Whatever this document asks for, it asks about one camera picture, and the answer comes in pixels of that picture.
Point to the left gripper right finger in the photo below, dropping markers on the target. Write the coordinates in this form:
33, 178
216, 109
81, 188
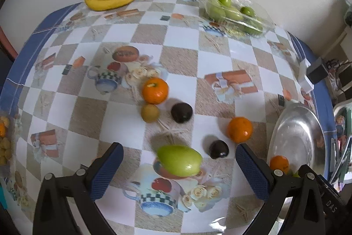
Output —
305, 214

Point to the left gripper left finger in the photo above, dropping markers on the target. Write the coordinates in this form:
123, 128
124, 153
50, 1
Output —
52, 212

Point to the silver metal bowl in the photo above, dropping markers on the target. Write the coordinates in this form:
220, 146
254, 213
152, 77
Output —
298, 136

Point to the white charger block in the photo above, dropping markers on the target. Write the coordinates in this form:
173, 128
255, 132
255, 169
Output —
303, 79

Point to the tangerine in bowl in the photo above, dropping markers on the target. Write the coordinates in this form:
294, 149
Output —
279, 162

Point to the clear plastic fruit container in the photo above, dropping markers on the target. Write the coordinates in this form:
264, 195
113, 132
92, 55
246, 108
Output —
239, 18

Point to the large green mango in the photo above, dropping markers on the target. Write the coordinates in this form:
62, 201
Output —
181, 161

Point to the orange tangerine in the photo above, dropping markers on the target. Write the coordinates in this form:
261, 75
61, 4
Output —
155, 91
239, 129

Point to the dark plum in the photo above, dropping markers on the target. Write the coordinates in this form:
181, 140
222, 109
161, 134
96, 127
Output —
218, 149
181, 112

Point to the small yellow-brown fruit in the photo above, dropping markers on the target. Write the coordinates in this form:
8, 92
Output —
150, 113

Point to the black power adapter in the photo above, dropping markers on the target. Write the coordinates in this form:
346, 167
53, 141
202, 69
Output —
317, 71

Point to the patterned checkered tablecloth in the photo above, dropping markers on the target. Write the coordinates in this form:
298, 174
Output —
175, 89

